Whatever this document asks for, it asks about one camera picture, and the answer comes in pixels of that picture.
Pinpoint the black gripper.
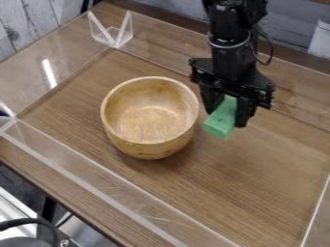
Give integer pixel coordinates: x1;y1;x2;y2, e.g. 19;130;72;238
188;35;275;128

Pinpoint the green rectangular block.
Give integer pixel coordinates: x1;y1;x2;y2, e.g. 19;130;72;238
203;96;238;139

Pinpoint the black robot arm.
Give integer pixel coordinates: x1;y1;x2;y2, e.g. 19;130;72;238
188;0;275;127

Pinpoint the light wooden bowl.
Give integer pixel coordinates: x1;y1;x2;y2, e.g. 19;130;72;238
100;76;200;160

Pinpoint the white cylindrical container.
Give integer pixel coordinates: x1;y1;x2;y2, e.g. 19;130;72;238
309;18;330;60

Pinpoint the black table leg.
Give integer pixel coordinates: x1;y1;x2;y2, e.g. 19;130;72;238
41;197;56;222

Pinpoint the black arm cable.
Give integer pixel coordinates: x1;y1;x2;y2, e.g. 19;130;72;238
250;25;275;67

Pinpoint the clear acrylic tray enclosure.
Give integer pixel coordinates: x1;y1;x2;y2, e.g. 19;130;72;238
0;14;330;247

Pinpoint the black cable under table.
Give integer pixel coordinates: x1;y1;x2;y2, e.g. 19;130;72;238
0;217;59;247

